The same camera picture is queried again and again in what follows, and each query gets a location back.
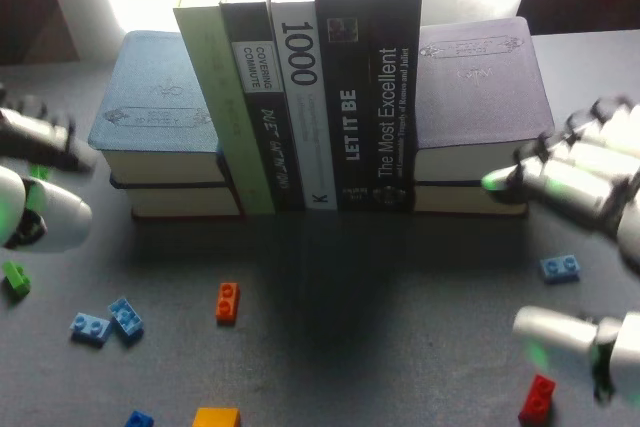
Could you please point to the green spine book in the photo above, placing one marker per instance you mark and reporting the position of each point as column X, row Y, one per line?
column 220, row 97

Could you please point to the grey table cloth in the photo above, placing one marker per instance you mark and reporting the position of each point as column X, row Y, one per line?
column 320, row 347

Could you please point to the dark blue toy brick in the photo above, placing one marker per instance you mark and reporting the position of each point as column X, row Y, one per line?
column 139, row 420

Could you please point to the red toy brick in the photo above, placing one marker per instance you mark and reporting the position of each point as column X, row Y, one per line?
column 537, row 399

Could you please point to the yellow toy brick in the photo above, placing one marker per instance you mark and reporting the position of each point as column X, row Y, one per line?
column 216, row 418

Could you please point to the black Covering Commute book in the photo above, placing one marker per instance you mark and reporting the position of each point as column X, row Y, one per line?
column 265, row 112

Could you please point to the black Let It Be book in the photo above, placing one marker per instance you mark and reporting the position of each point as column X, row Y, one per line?
column 350, row 112

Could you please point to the dark blue hardcover book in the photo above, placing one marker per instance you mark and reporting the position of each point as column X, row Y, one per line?
column 180, row 201

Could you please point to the light blue toy brick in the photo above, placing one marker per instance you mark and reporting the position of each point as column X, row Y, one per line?
column 126, row 317
column 560, row 269
column 90, row 328

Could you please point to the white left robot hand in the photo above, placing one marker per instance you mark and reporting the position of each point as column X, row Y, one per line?
column 60, row 222

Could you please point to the light blue hardcover book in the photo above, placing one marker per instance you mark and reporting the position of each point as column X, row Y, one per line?
column 150, row 92

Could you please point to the black Most Excellent book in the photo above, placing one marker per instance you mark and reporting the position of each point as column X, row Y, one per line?
column 392, row 112

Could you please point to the small green toy brick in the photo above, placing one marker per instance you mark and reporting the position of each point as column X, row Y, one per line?
column 41, row 172

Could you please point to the white 1000 book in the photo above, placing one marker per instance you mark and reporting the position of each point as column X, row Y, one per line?
column 305, row 112

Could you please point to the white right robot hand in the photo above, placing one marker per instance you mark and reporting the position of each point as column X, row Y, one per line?
column 575, row 177

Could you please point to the orange toy brick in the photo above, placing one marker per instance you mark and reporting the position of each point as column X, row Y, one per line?
column 227, row 302

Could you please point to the purple hardcover book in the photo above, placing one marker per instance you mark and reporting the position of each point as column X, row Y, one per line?
column 480, row 92

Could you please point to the dark thick hardcover book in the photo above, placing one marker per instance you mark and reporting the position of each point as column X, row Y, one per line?
column 465, row 199

